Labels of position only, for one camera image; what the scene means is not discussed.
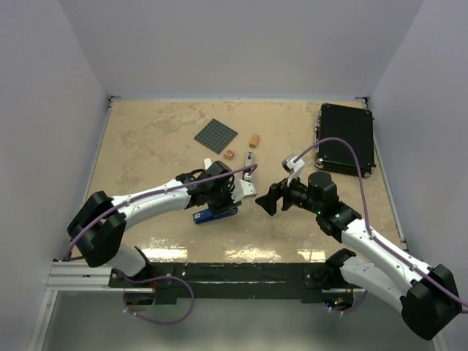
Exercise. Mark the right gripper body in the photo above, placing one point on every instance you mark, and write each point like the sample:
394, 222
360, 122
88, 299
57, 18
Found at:
295, 194

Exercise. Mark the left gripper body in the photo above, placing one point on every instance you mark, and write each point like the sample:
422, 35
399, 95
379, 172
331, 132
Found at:
221, 199

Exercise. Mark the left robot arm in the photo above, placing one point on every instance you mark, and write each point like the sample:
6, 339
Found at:
98, 228

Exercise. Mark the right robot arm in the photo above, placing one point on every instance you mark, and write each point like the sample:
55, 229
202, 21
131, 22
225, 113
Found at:
426, 297

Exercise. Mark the white stapler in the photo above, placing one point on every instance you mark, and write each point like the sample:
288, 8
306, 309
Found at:
207, 163

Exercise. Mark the wooden letter cube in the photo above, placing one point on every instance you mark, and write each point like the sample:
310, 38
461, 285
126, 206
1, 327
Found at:
229, 154

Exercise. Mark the grey studded baseplate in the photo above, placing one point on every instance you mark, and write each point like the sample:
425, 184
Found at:
215, 136

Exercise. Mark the plain wooden block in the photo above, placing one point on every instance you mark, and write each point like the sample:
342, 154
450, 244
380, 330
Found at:
254, 141

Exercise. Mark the black case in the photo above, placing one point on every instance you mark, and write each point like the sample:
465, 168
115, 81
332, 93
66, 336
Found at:
353, 125

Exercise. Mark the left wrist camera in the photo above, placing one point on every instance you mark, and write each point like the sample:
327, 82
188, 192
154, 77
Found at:
243, 189

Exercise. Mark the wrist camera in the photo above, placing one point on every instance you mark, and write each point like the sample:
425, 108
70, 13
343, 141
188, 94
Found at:
243, 189
294, 166

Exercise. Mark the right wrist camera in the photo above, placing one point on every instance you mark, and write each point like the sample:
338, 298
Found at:
294, 166

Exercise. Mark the black base frame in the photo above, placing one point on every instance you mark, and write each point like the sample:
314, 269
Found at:
306, 282

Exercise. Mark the aluminium rail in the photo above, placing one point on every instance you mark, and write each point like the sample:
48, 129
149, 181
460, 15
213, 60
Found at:
77, 277

